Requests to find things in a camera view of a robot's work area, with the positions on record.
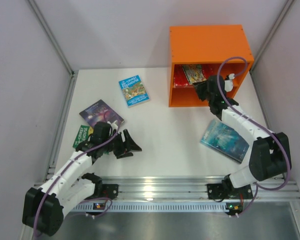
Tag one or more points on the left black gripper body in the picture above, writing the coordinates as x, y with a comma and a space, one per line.
120, 145

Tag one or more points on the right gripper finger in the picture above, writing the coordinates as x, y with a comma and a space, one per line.
203, 95
200, 87

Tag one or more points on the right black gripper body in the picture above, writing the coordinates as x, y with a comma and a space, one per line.
205, 89

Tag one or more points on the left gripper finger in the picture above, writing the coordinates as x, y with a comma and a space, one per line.
127, 144
123, 154

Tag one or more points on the dark purple galaxy book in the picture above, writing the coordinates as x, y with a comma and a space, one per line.
101, 112

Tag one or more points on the red treehouse book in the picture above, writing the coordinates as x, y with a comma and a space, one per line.
185, 75

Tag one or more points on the teal ocean cover book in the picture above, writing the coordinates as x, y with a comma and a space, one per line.
225, 140

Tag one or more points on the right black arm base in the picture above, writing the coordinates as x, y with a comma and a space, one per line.
225, 191

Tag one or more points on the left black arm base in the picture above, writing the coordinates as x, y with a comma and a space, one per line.
101, 190

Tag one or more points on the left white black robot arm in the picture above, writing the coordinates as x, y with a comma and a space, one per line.
46, 207

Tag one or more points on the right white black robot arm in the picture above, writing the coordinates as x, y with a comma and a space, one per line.
268, 153

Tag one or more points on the green treehouse book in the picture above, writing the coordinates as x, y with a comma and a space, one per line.
82, 135

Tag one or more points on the orange wooden shelf cabinet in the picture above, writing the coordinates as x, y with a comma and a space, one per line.
219, 49

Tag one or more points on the light blue treehouse book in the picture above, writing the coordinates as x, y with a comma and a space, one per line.
134, 91

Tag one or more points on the aluminium mounting rail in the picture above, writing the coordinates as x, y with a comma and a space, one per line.
186, 188

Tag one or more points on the slotted grey cable duct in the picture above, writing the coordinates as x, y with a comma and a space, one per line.
155, 207

